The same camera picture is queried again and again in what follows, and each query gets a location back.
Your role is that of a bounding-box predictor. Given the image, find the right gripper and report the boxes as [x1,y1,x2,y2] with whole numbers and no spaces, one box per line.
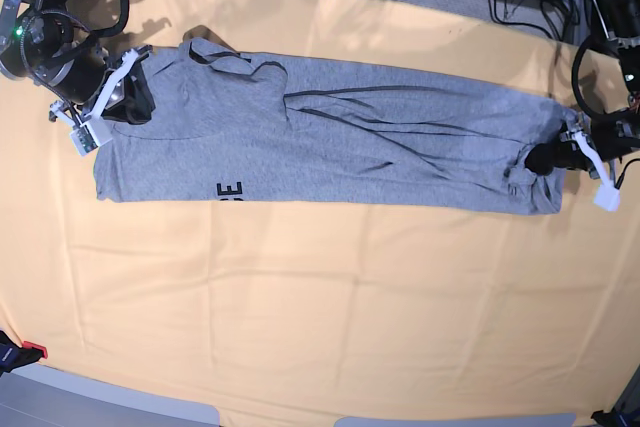
[49,45,155,125]

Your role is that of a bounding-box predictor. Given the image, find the yellow table cloth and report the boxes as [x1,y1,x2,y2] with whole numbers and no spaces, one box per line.
[0,0,640,427]

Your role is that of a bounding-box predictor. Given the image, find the black clamp right corner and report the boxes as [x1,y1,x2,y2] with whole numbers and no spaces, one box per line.
[591,409,639,427]

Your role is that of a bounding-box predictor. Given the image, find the grey t-shirt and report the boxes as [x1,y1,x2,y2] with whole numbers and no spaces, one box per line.
[94,38,576,215]

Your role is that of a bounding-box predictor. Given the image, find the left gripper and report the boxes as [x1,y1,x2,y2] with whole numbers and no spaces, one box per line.
[525,114,639,182]

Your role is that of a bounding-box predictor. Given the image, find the red and black clamp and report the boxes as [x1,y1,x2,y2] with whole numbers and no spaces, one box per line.
[0,331,48,374]

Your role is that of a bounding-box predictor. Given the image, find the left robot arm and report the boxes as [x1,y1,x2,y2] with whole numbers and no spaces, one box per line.
[525,0,639,176]

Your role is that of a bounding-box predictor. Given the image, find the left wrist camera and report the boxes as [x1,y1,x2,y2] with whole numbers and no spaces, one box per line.
[594,184,620,212]

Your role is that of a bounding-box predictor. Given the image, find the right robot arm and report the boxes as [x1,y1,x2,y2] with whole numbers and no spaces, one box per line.
[1,0,155,128]

